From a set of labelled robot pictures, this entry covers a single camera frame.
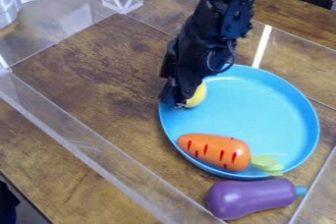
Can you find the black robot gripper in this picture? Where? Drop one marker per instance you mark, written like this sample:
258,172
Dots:
193,59

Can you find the orange toy carrot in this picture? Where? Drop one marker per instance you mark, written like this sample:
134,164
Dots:
227,153

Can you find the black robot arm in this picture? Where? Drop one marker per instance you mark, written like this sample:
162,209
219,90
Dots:
222,18

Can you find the blue round plastic tray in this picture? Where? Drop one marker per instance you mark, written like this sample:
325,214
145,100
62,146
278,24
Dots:
255,106

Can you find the yellow toy lemon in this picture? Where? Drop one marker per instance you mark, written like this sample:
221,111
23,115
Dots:
199,96

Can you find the purple toy eggplant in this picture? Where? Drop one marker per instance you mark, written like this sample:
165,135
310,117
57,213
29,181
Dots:
234,199

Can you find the clear acrylic enclosure wall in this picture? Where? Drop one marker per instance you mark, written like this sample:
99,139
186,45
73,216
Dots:
83,147

